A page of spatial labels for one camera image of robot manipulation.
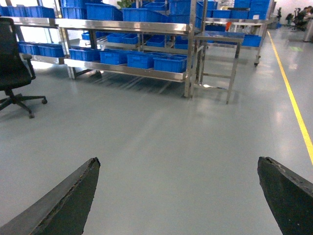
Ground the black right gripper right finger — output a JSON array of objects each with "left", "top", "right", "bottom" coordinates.
[{"left": 257, "top": 157, "right": 313, "bottom": 235}]

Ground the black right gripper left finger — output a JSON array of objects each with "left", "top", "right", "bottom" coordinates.
[{"left": 0, "top": 158, "right": 100, "bottom": 235}]

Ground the blue bin on bottom shelf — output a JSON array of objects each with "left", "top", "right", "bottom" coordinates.
[{"left": 154, "top": 55, "right": 187, "bottom": 73}]

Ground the stainless steel shelf rack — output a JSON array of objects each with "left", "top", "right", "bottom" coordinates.
[{"left": 11, "top": 0, "right": 199, "bottom": 97}]

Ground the black office chair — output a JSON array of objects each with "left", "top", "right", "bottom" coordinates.
[{"left": 0, "top": 17, "right": 47, "bottom": 118}]

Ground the small stainless steel table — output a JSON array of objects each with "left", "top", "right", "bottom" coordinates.
[{"left": 190, "top": 31, "right": 244, "bottom": 104}]

